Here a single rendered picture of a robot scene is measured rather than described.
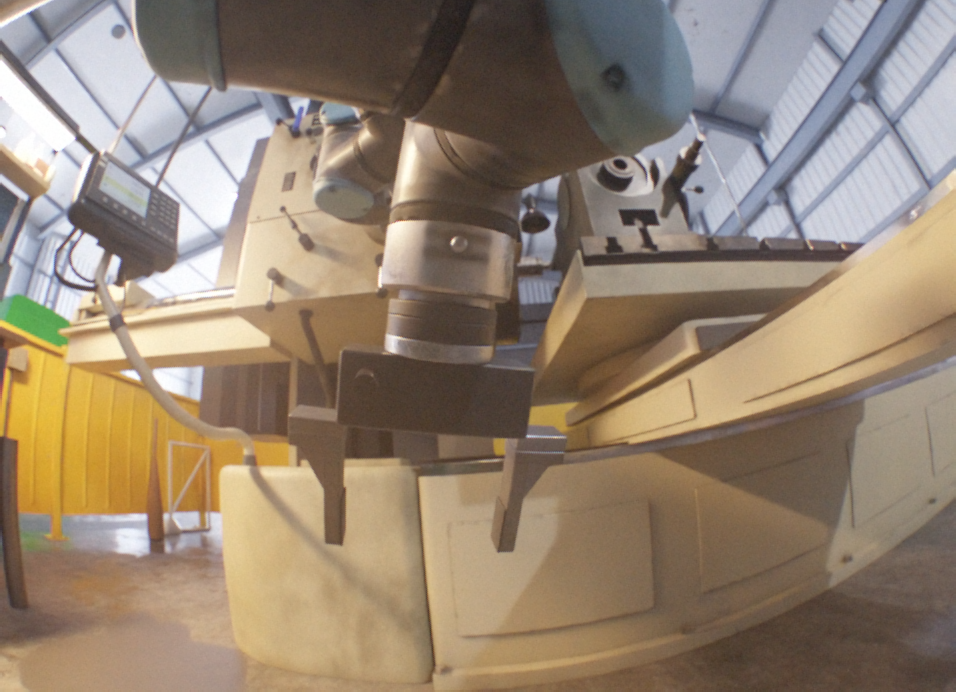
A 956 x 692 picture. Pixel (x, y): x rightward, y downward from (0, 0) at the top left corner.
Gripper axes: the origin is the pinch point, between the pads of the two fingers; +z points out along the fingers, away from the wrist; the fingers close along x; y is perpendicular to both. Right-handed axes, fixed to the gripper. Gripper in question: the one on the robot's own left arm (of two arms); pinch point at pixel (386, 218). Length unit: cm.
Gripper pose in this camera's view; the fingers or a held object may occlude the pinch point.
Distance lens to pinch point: 92.8
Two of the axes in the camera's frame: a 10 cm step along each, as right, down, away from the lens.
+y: 9.9, -1.5, 0.4
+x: -1.5, -9.3, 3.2
